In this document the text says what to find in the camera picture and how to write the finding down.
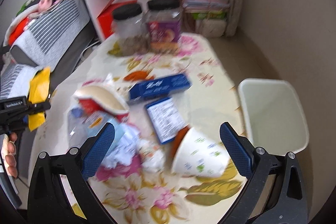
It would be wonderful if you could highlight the clear plastic bottle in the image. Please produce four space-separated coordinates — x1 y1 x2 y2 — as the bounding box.
67 106 88 148

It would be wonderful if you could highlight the light blue snack packet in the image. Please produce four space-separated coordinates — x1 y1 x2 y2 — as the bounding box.
84 111 125 153

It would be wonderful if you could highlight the red instant noodle bowl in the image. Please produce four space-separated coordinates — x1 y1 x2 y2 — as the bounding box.
73 84 129 122

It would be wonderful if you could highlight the white printed paper cup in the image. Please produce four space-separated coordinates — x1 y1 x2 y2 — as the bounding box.
171 126 230 178

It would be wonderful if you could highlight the white tissue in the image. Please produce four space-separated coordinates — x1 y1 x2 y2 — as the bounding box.
102 123 166 173

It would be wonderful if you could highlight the small blue label box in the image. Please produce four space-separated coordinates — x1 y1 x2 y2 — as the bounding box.
145 97 187 144

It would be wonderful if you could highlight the long blue carton box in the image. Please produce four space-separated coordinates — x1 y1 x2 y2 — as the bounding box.
127 73 192 103

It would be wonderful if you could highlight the white plastic trash bin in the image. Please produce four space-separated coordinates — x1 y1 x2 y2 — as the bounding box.
238 79 309 156

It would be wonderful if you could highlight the person's left hand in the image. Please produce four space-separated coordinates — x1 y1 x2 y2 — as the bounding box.
5 132 18 178

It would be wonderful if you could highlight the grey striped sofa cushion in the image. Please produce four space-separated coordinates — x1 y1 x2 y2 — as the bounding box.
10 0 90 71

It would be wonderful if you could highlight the floral tablecloth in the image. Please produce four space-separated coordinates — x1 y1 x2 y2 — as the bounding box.
29 33 246 223

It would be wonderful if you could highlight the orange peel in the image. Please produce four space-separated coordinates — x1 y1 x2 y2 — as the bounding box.
123 71 155 82

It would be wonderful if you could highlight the red gift box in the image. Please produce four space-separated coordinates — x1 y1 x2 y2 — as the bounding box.
97 0 137 39

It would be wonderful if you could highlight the clear jar black lid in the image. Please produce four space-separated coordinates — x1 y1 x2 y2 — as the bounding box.
112 2 149 56

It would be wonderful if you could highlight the purple label nut jar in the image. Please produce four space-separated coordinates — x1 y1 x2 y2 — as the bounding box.
145 0 182 54

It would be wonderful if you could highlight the white woven bag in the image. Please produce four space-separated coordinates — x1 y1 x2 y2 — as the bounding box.
195 19 227 38

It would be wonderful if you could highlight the stack of books and papers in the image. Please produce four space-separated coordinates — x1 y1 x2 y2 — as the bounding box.
182 0 231 20

